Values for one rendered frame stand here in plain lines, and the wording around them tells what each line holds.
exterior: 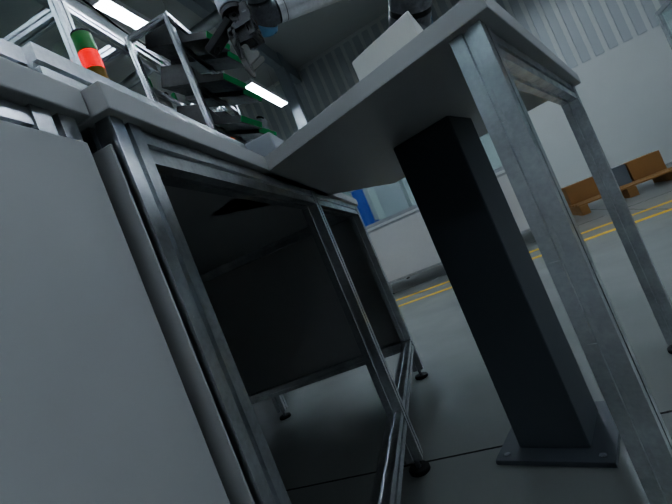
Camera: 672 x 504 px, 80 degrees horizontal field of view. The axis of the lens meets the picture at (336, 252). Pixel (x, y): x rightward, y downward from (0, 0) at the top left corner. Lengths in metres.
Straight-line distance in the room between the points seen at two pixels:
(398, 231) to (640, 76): 6.64
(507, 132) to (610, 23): 9.95
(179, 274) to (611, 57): 10.13
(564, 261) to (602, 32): 9.89
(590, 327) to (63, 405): 0.58
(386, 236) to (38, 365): 4.91
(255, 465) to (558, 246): 0.45
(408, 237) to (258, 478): 4.72
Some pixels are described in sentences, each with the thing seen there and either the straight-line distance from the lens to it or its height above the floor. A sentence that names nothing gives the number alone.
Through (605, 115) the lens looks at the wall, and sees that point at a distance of 10.07.
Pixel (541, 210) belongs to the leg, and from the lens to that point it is 0.60.
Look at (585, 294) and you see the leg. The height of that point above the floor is 0.45.
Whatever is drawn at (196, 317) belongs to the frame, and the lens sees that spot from 0.43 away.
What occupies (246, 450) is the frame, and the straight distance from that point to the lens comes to 0.44.
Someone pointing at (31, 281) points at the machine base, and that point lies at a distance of 0.34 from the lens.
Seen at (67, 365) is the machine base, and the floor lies 0.61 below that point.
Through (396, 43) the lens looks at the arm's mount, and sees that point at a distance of 1.10.
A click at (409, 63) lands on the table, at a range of 0.64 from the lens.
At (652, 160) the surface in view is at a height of 0.31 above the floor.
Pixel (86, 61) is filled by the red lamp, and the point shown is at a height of 1.32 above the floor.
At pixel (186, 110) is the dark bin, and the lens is 1.63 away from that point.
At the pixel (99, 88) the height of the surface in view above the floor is 0.85.
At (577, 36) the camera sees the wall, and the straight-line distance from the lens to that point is 10.34.
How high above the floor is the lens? 0.60
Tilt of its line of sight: 2 degrees up
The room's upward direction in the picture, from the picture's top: 23 degrees counter-clockwise
